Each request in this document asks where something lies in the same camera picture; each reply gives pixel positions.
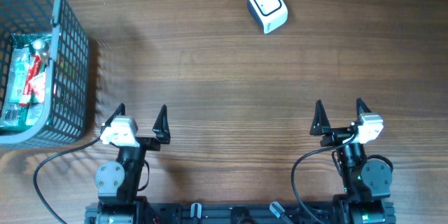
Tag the green 3M gloves package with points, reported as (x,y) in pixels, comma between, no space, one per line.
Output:
(14,117)

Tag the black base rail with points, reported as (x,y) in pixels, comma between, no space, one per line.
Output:
(327,212)

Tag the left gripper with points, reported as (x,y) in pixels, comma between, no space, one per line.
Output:
(159,129)

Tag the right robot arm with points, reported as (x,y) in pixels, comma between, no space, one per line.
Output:
(366,179)

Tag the yellow liquid clear bottle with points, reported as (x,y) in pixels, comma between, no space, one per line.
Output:
(42,47)

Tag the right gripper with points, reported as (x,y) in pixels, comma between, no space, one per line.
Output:
(321,126)

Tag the pale green wipes packet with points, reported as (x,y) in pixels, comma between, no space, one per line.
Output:
(21,64)

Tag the red sachet packet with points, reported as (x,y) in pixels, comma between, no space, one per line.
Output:
(34,87)

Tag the white barcode scanner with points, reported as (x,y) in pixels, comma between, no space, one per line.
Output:
(269,14)

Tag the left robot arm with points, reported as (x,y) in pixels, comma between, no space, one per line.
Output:
(118,181)

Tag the grey plastic mesh basket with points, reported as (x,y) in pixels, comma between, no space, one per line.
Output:
(64,110)

